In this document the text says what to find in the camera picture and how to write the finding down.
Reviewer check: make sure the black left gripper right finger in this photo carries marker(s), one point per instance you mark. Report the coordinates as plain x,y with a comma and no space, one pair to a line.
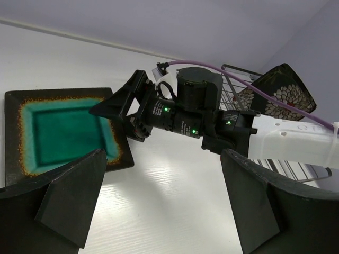
275,214

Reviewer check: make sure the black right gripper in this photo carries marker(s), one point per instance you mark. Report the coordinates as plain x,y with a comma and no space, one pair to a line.
157,112

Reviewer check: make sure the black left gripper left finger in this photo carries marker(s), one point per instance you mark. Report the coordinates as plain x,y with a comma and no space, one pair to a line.
52,212

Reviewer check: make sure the teal square plate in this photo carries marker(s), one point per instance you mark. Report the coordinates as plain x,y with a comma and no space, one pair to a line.
48,128

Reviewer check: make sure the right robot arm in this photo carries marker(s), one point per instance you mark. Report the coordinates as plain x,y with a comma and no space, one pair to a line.
193,111

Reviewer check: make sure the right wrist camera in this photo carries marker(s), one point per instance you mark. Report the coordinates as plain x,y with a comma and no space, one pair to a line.
162,76

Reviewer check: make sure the wire dish rack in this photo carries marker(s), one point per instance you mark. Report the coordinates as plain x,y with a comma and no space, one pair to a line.
301,172

